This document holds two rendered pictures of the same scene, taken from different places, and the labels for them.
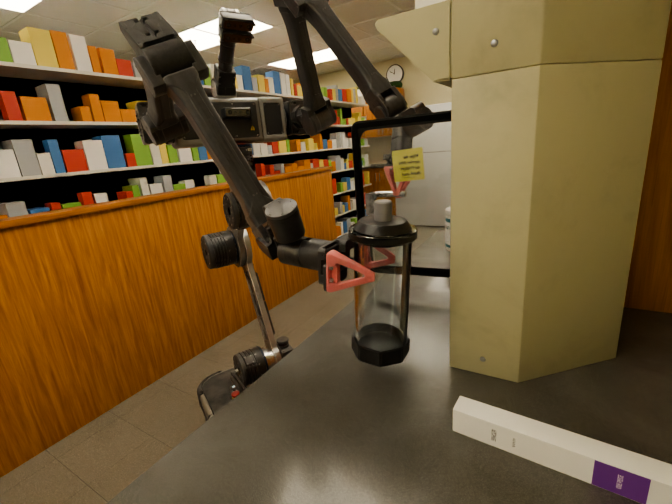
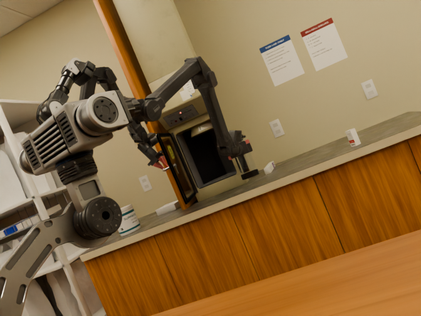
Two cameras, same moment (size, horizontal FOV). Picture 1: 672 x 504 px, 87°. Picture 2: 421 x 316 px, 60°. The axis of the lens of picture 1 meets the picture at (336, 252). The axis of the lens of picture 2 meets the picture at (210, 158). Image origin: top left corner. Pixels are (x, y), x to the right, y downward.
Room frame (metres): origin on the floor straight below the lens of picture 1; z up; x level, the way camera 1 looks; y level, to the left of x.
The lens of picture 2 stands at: (1.37, 1.78, 1.21)
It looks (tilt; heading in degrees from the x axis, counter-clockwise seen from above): 1 degrees down; 251
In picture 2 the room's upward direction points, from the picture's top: 23 degrees counter-clockwise
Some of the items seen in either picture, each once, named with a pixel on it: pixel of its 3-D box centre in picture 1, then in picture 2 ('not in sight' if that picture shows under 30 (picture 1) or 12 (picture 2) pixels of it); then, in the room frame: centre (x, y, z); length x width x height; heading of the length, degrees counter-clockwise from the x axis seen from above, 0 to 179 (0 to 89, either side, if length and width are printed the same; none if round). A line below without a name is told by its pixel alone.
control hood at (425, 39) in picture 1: (441, 64); (185, 111); (0.72, -0.22, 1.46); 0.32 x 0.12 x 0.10; 147
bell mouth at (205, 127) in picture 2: not in sight; (202, 128); (0.61, -0.34, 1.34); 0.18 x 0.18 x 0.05
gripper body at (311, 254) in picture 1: (324, 255); (237, 149); (0.61, 0.02, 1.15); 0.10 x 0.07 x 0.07; 149
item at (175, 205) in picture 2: not in sight; (170, 206); (0.94, -0.60, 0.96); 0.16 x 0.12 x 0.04; 132
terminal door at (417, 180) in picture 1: (412, 199); (176, 166); (0.89, -0.20, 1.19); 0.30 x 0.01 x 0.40; 63
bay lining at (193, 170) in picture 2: not in sight; (210, 151); (0.62, -0.37, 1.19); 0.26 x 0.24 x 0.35; 147
